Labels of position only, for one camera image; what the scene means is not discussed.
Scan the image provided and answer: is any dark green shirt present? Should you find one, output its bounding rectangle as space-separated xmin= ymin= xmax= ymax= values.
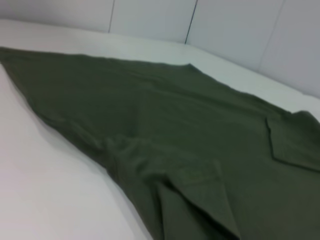
xmin=0 ymin=46 xmax=320 ymax=240

